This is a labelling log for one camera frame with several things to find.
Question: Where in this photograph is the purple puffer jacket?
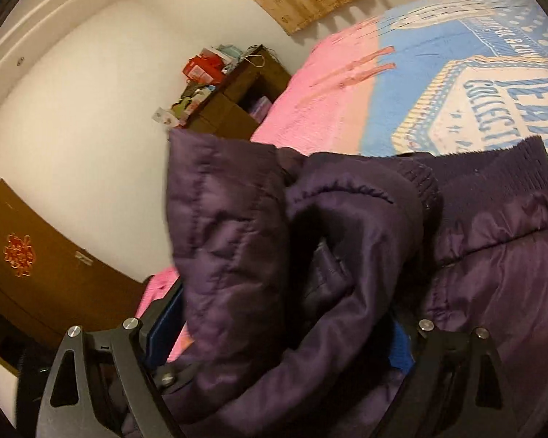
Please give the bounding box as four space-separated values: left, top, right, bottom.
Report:
163 131 548 437

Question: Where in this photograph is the brown wooden door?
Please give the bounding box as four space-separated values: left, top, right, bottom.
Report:
0 181 144 370

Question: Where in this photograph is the clutter on desk top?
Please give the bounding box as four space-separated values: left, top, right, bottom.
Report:
152 46 266 128

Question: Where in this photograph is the brown wooden desk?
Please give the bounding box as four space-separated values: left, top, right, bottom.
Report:
185 45 291 141

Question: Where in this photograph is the pink and blue blanket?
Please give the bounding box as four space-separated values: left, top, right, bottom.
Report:
142 0 548 360

